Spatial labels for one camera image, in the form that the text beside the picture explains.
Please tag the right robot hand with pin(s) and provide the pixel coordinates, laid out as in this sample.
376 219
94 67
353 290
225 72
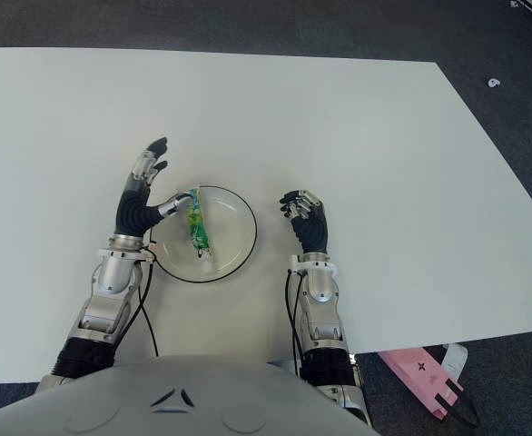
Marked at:
311 227

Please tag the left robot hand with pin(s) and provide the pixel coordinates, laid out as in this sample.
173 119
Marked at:
134 209

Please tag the green toothpaste tube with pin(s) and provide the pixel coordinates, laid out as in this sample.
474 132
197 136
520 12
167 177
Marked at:
198 224

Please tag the white plate with black rim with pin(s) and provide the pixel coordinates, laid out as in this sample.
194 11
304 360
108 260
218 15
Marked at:
229 227

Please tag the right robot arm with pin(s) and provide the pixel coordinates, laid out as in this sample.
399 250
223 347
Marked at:
322 313

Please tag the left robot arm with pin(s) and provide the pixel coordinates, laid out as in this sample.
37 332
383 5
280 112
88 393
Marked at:
107 300

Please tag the pink box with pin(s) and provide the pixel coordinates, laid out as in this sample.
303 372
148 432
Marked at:
422 374

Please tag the white paper tag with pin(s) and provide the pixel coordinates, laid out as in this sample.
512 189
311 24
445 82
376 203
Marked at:
454 359

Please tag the grey robot torso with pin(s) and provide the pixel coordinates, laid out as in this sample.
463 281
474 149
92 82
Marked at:
180 399

